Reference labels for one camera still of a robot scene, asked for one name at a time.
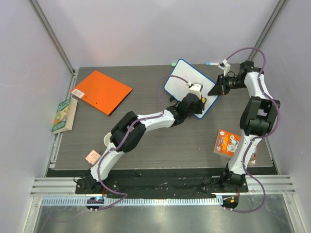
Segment blue framed whiteboard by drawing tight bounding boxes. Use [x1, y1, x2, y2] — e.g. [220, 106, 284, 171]
[164, 59, 219, 119]

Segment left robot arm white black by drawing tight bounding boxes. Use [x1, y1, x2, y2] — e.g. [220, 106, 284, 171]
[79, 93, 206, 194]

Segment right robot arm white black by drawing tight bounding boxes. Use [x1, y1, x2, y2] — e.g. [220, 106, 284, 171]
[208, 60, 280, 192]

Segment blue white marker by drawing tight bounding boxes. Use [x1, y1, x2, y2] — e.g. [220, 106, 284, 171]
[206, 63, 219, 66]

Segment orange cover book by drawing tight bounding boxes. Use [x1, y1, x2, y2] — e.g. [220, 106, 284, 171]
[213, 129, 241, 159]

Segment orange folder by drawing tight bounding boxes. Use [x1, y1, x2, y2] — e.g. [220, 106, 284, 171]
[71, 70, 133, 116]

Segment pink power adapter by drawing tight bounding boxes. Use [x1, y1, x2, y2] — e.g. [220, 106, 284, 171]
[86, 150, 101, 165]

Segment green cover book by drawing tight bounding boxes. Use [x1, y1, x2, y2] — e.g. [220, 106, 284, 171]
[52, 98, 78, 134]

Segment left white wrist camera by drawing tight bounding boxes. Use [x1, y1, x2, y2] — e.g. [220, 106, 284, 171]
[187, 83, 203, 96]

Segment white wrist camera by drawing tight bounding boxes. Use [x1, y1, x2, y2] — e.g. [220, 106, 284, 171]
[218, 59, 231, 76]
[187, 83, 203, 96]

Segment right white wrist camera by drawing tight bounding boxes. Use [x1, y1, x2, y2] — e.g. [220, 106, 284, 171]
[218, 59, 231, 76]

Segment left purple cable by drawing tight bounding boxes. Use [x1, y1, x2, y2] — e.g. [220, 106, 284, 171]
[96, 75, 194, 211]

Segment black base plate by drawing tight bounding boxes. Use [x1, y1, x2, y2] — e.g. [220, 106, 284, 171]
[75, 168, 250, 199]

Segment slotted cable duct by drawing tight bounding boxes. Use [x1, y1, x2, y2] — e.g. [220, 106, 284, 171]
[41, 196, 223, 207]

